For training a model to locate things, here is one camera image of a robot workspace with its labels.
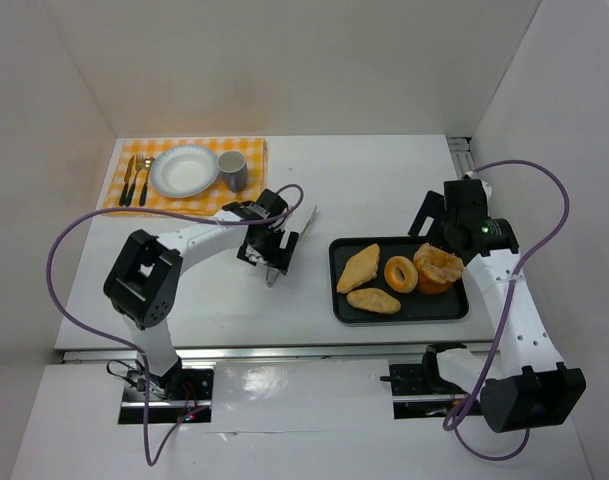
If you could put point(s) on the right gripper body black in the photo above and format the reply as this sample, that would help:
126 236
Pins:
429 216

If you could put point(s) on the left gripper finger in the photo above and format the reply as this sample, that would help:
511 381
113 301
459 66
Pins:
272 275
303 223

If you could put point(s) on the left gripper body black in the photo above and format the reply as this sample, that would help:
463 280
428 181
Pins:
275 251

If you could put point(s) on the large oval bread loaf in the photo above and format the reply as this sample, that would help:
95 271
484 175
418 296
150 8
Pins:
359 269

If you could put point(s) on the small oval bread roll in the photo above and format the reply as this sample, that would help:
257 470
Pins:
373 300

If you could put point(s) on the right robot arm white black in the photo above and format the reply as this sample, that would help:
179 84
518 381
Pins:
531 387

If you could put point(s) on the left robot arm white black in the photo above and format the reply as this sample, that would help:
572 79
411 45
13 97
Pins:
143 283

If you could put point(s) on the sugar-coated twisted pastry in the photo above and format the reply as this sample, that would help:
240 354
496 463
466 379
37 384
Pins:
437 270

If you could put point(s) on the black rectangular tray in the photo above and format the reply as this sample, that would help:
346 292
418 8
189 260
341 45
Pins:
415 306

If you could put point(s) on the grey mug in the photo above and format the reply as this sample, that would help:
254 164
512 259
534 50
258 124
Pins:
233 170

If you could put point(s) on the white paper bowl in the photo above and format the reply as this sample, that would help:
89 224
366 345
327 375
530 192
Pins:
184 171

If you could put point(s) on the yellow checkered cloth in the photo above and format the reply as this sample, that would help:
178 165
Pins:
255 149

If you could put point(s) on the aluminium rail right side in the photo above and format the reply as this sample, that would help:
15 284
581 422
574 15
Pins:
460 151

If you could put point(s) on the aluminium rail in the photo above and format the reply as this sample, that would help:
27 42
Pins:
383 350
460 151

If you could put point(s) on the orange ring bagel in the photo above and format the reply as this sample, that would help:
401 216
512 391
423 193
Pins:
401 274

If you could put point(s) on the aluminium rail front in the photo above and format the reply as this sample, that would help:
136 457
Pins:
383 350

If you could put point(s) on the spoon with dark handle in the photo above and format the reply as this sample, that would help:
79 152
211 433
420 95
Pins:
144 189

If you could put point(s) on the fork with dark handle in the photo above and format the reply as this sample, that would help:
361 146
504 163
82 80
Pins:
138 165

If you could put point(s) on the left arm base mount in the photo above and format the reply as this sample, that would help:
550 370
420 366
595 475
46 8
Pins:
188 399

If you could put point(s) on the knife with dark handle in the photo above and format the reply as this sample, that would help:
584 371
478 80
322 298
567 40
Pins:
126 181

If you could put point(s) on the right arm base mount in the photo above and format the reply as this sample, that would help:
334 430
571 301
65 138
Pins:
415 397

